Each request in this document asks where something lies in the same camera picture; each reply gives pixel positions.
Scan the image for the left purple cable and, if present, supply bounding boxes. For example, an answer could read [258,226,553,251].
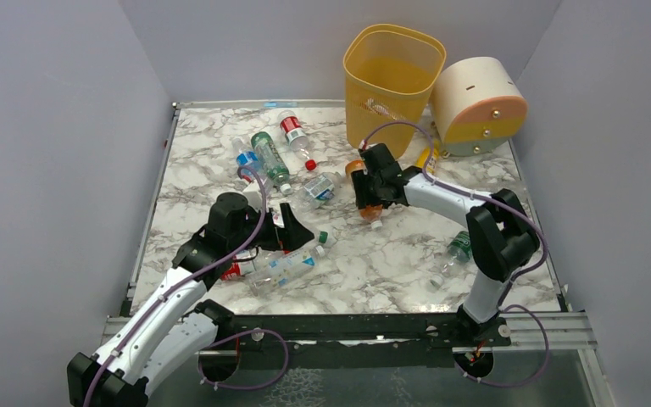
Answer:
[81,164,291,407]

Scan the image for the orange cap juice bottle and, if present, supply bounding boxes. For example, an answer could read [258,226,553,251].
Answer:
[345,159,383,230]

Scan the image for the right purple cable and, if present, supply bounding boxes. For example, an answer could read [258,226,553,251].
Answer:
[359,120,552,390]

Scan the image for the yellow juice bottle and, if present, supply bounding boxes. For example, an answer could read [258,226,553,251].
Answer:
[415,148,441,176]

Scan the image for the yellow mesh plastic bin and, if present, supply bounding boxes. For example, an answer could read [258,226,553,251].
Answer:
[342,23,447,158]

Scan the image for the red label clear bottle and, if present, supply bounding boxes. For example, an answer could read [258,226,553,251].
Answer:
[278,110,317,171]

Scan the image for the red label bottle near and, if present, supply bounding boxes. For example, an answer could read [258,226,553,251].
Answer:
[220,256,255,281]

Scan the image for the blue label clear bottle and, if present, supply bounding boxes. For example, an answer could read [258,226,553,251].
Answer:
[231,137,266,182]

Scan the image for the blue white label bottle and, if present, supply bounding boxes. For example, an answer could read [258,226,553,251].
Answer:
[245,245,326,297]

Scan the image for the green label tall bottle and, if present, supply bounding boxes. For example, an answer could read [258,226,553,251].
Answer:
[250,131,294,196]

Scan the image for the purple cable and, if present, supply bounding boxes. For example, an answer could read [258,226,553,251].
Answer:
[81,164,291,407]
[359,120,552,390]

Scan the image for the green white label bottle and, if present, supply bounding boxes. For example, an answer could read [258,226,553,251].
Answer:
[314,230,337,248]

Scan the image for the crushed clear water bottle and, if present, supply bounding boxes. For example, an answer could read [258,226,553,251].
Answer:
[298,172,342,209]

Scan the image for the green label crushed bottle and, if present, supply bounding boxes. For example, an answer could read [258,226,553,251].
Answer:
[429,231,472,288]

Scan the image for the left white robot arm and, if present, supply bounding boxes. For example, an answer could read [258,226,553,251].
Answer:
[67,192,314,406]

